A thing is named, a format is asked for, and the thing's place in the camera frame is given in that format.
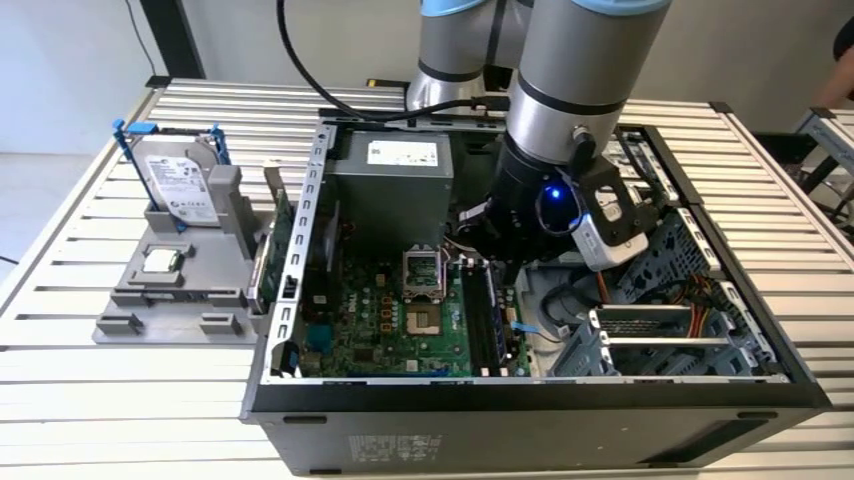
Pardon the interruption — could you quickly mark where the blue expansion slot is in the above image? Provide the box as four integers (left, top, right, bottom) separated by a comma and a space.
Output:
352, 368, 447, 380

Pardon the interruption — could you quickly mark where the grey power supply unit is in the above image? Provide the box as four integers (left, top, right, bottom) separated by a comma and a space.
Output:
324, 130, 456, 256

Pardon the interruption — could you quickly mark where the aluminium slat side table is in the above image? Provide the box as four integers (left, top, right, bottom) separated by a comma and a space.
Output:
790, 105, 854, 201

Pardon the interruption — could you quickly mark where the black upright post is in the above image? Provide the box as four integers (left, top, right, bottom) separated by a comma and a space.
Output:
136, 0, 208, 81

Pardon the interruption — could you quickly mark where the metal socket cover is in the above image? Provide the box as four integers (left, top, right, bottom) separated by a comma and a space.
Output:
401, 248, 447, 302

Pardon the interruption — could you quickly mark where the black open PC case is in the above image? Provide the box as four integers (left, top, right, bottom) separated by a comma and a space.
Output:
237, 107, 834, 477

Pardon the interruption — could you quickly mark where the CPU socket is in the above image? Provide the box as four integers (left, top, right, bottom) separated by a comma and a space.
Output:
403, 304, 447, 341

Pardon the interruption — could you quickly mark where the hard disk in blue carrier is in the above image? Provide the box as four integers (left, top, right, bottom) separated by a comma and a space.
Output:
110, 118, 232, 232

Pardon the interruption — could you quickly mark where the green graphics card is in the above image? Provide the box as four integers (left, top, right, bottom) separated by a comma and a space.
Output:
244, 158, 299, 316

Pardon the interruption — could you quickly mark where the black RAM slot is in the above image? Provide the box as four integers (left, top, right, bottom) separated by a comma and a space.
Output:
477, 260, 500, 379
461, 259, 487, 379
469, 259, 495, 379

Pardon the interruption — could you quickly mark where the silver CPU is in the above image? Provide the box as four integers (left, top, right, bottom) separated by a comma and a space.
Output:
138, 247, 182, 274

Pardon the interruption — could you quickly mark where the perforated metal disk bay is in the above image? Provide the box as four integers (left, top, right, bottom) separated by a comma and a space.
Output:
545, 207, 782, 379

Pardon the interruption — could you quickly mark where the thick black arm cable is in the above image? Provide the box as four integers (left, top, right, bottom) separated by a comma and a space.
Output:
275, 0, 512, 121

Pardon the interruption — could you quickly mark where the person in dark shirt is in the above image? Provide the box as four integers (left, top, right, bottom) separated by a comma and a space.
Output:
814, 22, 854, 109

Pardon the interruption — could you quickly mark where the green motherboard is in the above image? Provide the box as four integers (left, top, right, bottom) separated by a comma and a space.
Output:
296, 257, 535, 380

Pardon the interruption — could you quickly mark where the black looped cable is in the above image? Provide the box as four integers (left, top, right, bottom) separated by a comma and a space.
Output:
537, 282, 601, 346

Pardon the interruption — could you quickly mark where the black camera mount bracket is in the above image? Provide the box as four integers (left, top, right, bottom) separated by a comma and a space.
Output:
576, 159, 659, 246

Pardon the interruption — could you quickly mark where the grey parts rack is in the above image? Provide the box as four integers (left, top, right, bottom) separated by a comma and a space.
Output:
94, 166, 275, 346

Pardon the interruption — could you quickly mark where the orange yellow wire bundle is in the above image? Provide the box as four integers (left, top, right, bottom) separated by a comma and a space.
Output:
669, 273, 719, 341

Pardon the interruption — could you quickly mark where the thin wire locking lever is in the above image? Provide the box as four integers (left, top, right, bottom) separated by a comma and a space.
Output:
439, 248, 465, 304

